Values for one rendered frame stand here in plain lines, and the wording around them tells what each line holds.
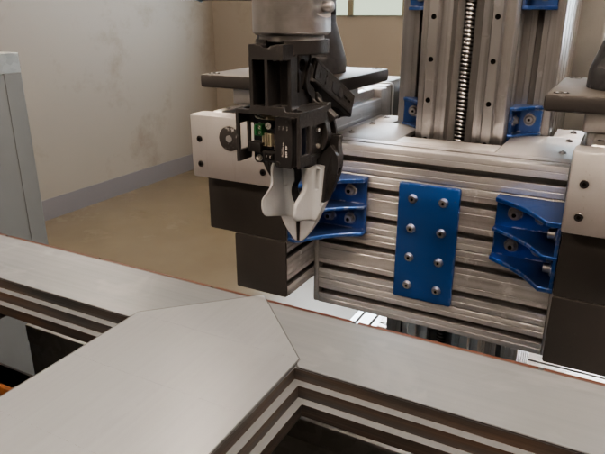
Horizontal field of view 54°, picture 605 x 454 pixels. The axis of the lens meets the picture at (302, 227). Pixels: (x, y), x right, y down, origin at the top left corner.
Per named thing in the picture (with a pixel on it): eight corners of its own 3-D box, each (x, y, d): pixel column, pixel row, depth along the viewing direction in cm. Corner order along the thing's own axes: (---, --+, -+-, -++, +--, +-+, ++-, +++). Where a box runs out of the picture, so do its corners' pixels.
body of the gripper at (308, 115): (234, 167, 58) (230, 40, 54) (277, 150, 65) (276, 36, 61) (302, 177, 55) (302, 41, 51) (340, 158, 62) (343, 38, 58)
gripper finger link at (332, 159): (295, 199, 63) (294, 118, 60) (302, 195, 65) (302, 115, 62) (335, 205, 61) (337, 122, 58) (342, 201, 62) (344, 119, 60)
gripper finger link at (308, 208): (278, 254, 61) (276, 167, 58) (304, 236, 66) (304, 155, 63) (304, 259, 60) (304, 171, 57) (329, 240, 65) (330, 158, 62)
